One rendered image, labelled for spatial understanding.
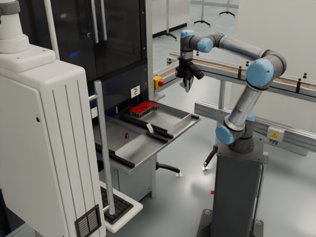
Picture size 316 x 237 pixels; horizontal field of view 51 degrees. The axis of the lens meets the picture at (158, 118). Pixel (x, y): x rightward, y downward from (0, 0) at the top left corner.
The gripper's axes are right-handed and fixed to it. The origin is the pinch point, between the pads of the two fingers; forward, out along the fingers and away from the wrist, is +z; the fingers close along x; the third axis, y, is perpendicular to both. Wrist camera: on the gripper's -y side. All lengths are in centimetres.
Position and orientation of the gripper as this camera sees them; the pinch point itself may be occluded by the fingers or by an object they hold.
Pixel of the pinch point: (188, 90)
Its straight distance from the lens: 197.5
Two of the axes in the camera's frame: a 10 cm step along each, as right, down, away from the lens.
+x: -6.2, 3.9, -6.8
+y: -7.8, -2.9, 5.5
